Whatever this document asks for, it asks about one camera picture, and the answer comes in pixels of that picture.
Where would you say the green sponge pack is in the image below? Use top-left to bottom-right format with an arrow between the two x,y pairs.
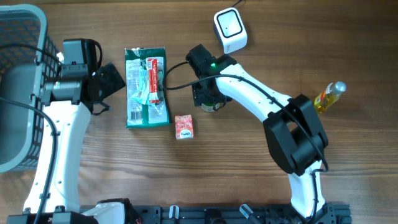
124,47 -> 170,128

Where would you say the green lid jar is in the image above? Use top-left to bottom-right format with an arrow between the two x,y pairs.
201,103 -> 224,113

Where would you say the sponge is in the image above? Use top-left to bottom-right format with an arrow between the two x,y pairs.
175,114 -> 194,140

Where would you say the yellow dish soap bottle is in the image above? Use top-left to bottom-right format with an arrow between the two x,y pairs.
313,81 -> 346,114

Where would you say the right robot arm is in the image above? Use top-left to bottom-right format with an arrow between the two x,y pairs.
185,44 -> 328,222

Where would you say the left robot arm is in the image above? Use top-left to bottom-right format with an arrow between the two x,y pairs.
1,39 -> 126,223

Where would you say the white barcode scanner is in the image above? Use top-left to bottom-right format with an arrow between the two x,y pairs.
213,7 -> 248,54

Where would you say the grey plastic mesh basket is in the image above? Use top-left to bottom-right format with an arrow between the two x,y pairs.
1,4 -> 61,173

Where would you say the right camera cable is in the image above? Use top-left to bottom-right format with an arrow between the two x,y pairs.
162,61 -> 330,223

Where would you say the camera cable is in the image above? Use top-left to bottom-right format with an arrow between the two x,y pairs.
162,61 -> 330,223
0,42 -> 63,224

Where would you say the left camera cable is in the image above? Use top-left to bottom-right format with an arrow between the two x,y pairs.
0,42 -> 63,224

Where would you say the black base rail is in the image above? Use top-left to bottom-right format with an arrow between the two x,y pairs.
6,198 -> 353,224

